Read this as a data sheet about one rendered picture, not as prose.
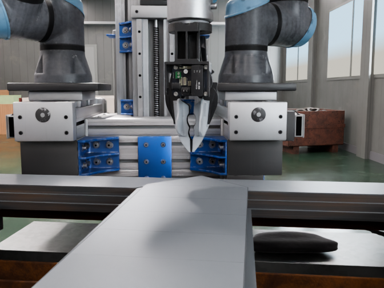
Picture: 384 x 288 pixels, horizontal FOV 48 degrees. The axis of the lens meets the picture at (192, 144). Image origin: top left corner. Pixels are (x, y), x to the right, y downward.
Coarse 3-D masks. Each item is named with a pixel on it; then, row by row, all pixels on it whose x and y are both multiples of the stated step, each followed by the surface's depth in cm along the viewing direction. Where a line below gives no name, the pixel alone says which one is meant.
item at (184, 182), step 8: (152, 184) 76; (160, 184) 76; (168, 184) 76; (176, 184) 76; (184, 184) 76; (192, 184) 76; (200, 184) 76; (208, 184) 76; (216, 184) 76; (224, 184) 76; (232, 184) 76
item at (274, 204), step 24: (0, 192) 77; (24, 192) 76; (48, 192) 76; (72, 192) 75; (96, 192) 75; (120, 192) 74; (264, 192) 72; (264, 216) 71; (288, 216) 70; (312, 216) 70; (336, 216) 69; (360, 216) 69
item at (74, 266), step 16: (80, 256) 44; (96, 256) 44; (112, 256) 44; (48, 272) 40; (64, 272) 40; (80, 272) 40; (96, 272) 40; (112, 272) 40; (128, 272) 40; (144, 272) 40; (160, 272) 40; (176, 272) 40; (192, 272) 40; (208, 272) 40; (224, 272) 40; (240, 272) 40
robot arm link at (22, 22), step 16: (0, 0) 96; (16, 0) 97; (32, 0) 99; (0, 16) 97; (16, 16) 99; (32, 16) 102; (48, 16) 106; (0, 32) 100; (16, 32) 102; (32, 32) 105
